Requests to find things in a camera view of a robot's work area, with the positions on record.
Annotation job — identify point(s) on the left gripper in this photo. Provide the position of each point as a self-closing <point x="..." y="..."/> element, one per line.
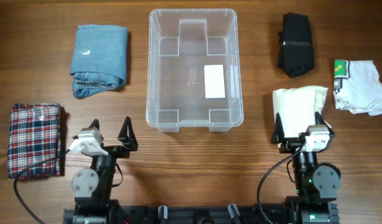
<point x="129" y="141"/>

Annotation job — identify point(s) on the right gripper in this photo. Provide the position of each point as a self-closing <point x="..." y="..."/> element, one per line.
<point x="279" y="136"/>

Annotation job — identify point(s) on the cream cloth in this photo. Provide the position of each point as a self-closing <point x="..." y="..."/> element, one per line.
<point x="297" y="106"/>

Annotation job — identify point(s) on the black garment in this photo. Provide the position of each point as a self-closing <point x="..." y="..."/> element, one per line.
<point x="296" y="55"/>

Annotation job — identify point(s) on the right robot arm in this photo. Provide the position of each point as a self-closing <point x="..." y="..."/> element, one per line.
<point x="316" y="183"/>

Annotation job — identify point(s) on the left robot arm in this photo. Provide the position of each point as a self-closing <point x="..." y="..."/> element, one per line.
<point x="92" y="186"/>

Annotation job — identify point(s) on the folded blue denim jeans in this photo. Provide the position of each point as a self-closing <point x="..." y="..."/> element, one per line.
<point x="99" y="61"/>

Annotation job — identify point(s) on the white printed t-shirt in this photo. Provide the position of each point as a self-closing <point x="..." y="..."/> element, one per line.
<point x="357" y="87"/>

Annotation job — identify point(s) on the folded red plaid shirt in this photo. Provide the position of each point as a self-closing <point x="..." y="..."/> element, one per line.
<point x="34" y="136"/>

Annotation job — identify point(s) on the white label in bin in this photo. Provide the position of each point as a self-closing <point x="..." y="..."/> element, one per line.
<point x="214" y="81"/>

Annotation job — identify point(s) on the clear plastic storage bin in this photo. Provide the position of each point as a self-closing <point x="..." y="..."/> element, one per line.
<point x="181" y="43"/>

